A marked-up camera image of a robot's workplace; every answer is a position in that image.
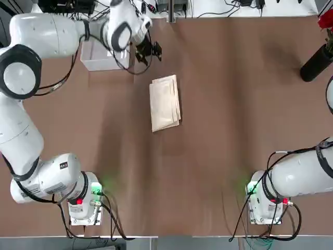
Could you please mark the cream-colored tablecloth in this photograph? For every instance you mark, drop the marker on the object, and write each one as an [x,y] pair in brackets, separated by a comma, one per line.
[165,104]

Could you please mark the red rose flower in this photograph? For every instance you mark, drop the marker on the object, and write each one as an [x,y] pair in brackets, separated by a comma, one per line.
[326,20]

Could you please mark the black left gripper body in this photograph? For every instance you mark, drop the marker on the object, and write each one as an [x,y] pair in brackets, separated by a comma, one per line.
[145,48]

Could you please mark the clear plastic storage box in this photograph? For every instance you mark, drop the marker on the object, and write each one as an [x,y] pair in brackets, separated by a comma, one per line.
[99,63]

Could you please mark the aluminium camera post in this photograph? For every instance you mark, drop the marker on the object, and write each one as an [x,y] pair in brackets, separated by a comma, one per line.
[172,11]

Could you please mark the black cylindrical vase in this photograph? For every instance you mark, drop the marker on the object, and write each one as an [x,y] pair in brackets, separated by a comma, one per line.
[313,66]

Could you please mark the large black electronics box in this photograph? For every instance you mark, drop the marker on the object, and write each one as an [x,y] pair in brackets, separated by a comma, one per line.
[65,5]

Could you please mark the dark grey electronics box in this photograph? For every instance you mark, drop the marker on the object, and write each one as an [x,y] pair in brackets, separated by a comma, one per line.
[171,4]

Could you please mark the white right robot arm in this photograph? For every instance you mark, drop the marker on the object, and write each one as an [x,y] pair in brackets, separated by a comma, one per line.
[299,174]

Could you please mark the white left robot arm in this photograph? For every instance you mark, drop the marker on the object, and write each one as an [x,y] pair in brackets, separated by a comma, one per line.
[39,34]

